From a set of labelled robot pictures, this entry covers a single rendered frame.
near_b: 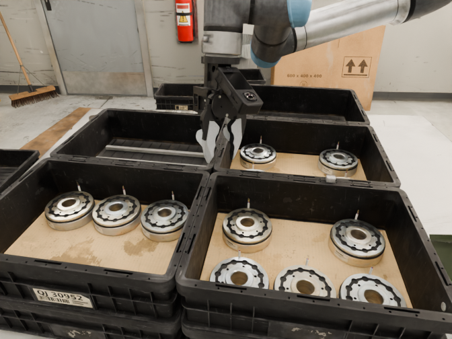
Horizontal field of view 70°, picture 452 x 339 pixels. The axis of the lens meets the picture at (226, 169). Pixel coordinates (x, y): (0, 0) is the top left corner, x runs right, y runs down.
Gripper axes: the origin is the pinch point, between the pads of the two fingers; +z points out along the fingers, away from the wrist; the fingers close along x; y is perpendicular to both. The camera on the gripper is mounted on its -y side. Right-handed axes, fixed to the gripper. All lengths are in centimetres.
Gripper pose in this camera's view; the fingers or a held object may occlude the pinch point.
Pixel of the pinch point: (222, 156)
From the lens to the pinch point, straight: 68.4
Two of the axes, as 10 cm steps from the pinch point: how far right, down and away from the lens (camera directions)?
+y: -5.4, -3.3, 7.8
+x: -8.4, 1.5, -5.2
